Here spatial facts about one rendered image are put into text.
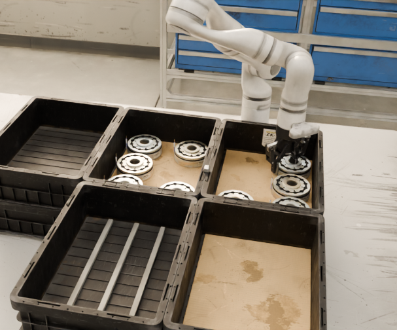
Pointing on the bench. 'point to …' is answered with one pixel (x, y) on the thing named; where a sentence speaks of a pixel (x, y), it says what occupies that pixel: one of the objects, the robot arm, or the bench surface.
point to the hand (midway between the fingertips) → (284, 166)
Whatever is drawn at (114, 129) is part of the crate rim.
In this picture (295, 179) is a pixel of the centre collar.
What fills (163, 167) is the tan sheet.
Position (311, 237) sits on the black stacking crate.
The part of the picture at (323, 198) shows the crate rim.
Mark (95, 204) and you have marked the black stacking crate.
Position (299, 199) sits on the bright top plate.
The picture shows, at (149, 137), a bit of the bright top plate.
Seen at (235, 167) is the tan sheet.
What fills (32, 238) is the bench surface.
